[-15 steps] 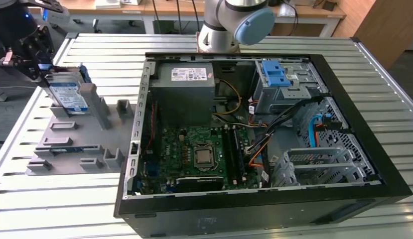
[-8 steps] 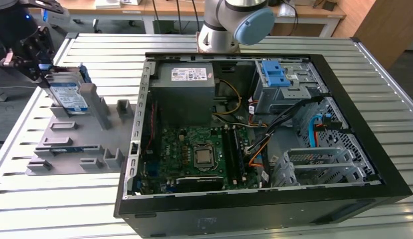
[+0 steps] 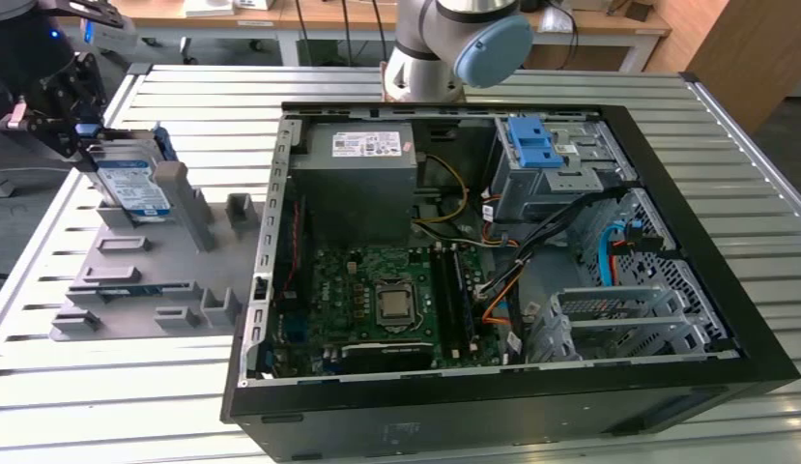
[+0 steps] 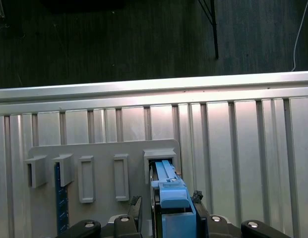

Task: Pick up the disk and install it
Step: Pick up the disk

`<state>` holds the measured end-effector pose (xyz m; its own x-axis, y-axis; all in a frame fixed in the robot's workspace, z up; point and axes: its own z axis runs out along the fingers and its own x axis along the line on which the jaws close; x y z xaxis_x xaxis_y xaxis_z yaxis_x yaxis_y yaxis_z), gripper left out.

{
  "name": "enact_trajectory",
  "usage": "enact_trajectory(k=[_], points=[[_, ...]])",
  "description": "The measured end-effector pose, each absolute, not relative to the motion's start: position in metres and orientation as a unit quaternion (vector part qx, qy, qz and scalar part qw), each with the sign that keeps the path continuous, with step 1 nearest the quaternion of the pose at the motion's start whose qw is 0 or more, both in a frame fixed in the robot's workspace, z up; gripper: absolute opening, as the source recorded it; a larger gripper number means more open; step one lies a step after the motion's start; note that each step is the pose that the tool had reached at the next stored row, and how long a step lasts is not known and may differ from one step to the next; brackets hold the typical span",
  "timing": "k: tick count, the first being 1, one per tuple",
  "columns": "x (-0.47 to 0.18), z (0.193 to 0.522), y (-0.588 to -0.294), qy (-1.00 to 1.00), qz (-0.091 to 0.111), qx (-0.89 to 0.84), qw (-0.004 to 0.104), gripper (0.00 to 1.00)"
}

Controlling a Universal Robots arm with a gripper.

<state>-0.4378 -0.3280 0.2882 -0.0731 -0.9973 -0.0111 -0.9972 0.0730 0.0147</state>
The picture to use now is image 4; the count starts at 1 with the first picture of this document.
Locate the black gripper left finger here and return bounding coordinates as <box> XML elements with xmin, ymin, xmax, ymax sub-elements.
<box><xmin>56</xmin><ymin>195</ymin><xmax>144</xmax><ymax>238</ymax></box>

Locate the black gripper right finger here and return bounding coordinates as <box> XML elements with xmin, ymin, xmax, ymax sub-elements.
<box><xmin>191</xmin><ymin>190</ymin><xmax>292</xmax><ymax>238</ymax></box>

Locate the hard disk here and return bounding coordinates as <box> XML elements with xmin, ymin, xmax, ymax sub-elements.
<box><xmin>148</xmin><ymin>159</ymin><xmax>198</xmax><ymax>238</ymax></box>

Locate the blue RAM stick on rack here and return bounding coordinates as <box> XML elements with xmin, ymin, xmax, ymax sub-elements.
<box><xmin>55</xmin><ymin>162</ymin><xmax>70</xmax><ymax>236</ymax></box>

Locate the grey parts rack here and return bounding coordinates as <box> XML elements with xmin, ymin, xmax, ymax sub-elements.
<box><xmin>23</xmin><ymin>138</ymin><xmax>182</xmax><ymax>238</ymax></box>

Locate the black furniture leg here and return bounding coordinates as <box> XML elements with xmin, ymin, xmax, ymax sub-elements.
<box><xmin>197</xmin><ymin>0</ymin><xmax>219</xmax><ymax>60</ymax></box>

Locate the white floor cable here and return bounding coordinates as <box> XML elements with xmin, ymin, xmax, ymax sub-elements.
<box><xmin>292</xmin><ymin>0</ymin><xmax>308</xmax><ymax>72</ymax></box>

